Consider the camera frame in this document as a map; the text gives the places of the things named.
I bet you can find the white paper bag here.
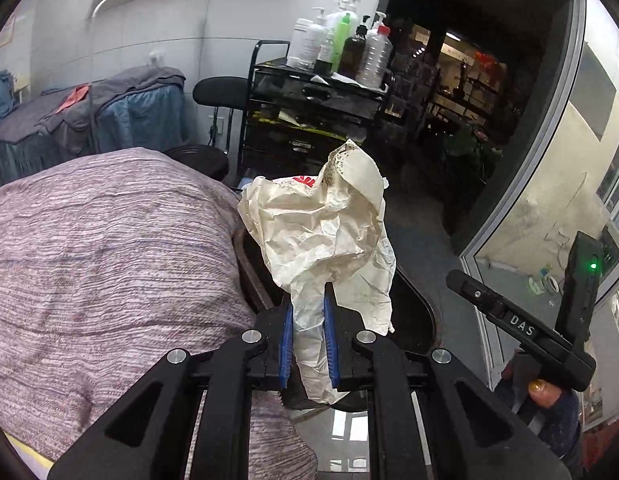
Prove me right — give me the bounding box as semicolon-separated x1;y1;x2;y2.
238;140;396;404

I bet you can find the dark brown trash bin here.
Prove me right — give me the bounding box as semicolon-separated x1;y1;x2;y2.
231;226;441;411

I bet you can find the right hand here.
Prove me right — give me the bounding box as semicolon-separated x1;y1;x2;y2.
494;350;581;458

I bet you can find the pink striped bed cover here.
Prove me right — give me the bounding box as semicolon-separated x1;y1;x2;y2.
0;148;317;479

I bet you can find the potted green plant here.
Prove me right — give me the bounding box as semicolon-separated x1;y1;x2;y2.
443;124;503;165

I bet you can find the black round stool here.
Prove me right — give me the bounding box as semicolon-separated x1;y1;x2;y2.
165;144;230;181

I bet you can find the blue grey laundry pile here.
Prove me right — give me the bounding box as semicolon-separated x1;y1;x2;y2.
0;65;188;184

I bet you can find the black mesh drawer cart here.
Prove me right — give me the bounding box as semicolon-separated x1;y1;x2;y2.
236;39;390;179

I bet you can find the black office chair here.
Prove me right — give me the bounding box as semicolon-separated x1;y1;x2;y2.
192;76;248;154

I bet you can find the clear plastic bottle red cap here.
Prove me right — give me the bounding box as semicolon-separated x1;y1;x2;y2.
356;24;393;89

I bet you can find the dark brown bottle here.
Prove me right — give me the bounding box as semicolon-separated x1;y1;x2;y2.
338;25;367;79

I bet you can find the small black jar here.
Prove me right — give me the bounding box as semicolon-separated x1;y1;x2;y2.
313;60;332;77

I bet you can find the green bottle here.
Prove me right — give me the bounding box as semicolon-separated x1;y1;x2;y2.
331;13;351;73

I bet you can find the white pump bottle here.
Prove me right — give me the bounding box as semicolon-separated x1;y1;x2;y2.
286;6;327;70

